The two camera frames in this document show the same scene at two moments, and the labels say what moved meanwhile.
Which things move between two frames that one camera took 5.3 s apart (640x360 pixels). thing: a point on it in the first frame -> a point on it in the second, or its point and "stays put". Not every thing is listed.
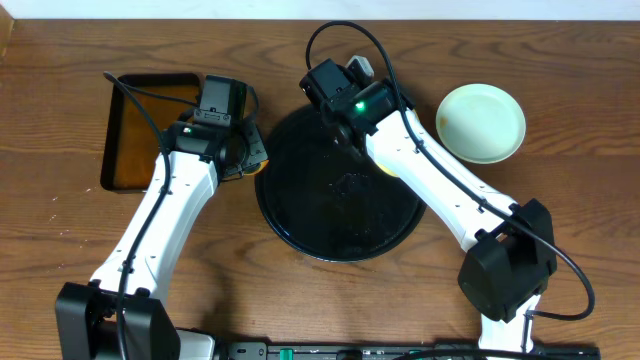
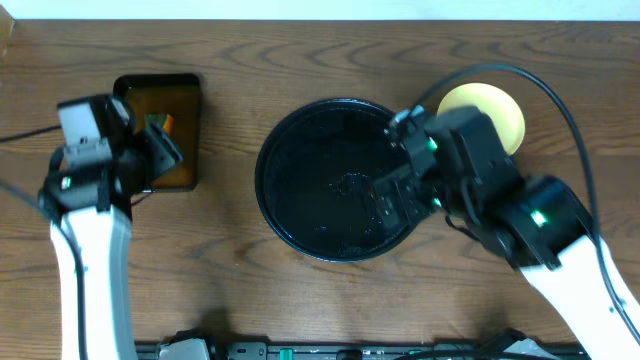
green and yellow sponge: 255,169 -> 163,120
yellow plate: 386,170 -> 500,106
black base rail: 293,350 stays put
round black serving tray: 324,197 stays put
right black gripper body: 337,138 -> 422,195
